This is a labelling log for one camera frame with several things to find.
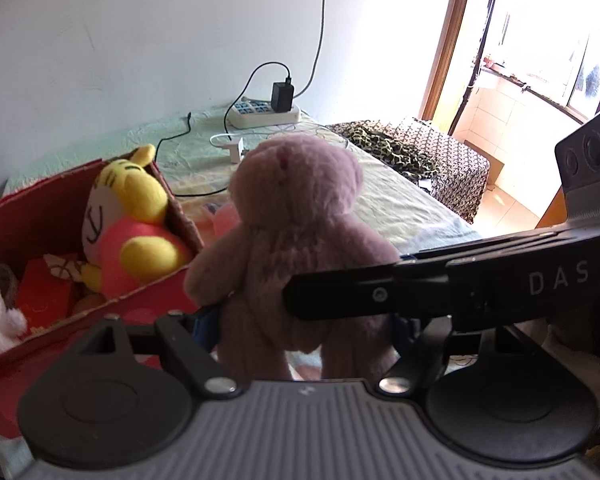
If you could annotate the balcony window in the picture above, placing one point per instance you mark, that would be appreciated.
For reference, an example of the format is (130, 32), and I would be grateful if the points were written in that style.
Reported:
(545, 35)

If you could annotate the red cardboard box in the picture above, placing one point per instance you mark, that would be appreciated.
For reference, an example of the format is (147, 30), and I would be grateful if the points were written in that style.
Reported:
(30, 210)

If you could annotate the leopard print cloth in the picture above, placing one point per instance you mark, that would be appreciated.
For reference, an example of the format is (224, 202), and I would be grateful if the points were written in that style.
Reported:
(395, 152)

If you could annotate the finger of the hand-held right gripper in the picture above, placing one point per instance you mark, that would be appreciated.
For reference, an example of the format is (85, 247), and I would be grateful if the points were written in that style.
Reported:
(360, 292)
(480, 247)

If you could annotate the grey fuzzy pouch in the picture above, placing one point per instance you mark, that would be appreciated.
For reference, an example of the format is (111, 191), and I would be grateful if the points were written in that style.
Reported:
(5, 280)

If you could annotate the white power strip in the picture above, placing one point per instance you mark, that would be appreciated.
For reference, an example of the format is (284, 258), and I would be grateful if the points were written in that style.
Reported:
(250, 117)

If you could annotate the red packet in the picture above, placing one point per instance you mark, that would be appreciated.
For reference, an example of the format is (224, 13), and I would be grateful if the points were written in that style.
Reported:
(45, 295)

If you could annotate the wooden door frame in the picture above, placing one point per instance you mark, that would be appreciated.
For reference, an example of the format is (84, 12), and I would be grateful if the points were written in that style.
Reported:
(445, 40)

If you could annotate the leaf print card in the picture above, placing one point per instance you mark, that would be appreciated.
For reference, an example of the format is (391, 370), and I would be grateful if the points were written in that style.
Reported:
(65, 267)

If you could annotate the pink teddy bear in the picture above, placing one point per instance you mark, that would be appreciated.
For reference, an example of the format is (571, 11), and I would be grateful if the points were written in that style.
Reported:
(290, 220)

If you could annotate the white charger adapter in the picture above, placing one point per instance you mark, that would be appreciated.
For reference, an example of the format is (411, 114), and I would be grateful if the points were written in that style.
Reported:
(237, 150)

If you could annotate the black charger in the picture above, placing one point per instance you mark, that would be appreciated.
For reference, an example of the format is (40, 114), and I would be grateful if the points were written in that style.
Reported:
(282, 96)

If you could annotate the patterned covered stool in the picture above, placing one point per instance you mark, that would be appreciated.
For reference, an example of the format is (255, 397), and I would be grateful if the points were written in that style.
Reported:
(450, 170)

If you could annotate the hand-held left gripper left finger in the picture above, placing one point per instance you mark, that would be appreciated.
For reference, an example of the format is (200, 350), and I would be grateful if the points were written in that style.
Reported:
(205, 325)

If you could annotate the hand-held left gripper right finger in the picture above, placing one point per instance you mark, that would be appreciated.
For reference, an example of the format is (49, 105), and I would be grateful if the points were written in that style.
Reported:
(405, 332)

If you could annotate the yellow tiger plush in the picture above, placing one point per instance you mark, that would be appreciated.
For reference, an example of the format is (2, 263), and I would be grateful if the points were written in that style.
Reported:
(130, 250)

